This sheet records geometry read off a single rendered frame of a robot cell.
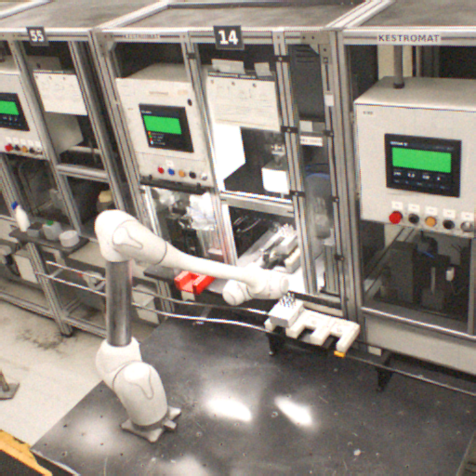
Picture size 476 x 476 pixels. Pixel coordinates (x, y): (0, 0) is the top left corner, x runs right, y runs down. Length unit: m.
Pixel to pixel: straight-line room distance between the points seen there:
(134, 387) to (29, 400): 1.69
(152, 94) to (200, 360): 1.17
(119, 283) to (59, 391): 1.69
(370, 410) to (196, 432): 0.68
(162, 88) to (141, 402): 1.24
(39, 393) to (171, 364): 1.38
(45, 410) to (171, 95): 2.11
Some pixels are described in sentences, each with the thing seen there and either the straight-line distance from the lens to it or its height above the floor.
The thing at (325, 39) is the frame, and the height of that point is 2.00.
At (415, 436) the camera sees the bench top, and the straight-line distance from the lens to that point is 2.47.
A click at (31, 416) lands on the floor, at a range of 3.96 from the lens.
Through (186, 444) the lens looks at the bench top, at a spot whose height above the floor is 0.68.
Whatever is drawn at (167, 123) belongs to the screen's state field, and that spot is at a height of 1.66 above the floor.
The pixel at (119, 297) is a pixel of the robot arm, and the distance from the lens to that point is 2.48.
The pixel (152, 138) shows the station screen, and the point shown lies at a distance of 2.76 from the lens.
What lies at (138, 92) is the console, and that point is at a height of 1.78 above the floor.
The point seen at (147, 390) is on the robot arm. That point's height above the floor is 0.90.
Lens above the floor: 2.55
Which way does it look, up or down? 31 degrees down
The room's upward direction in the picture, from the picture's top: 10 degrees counter-clockwise
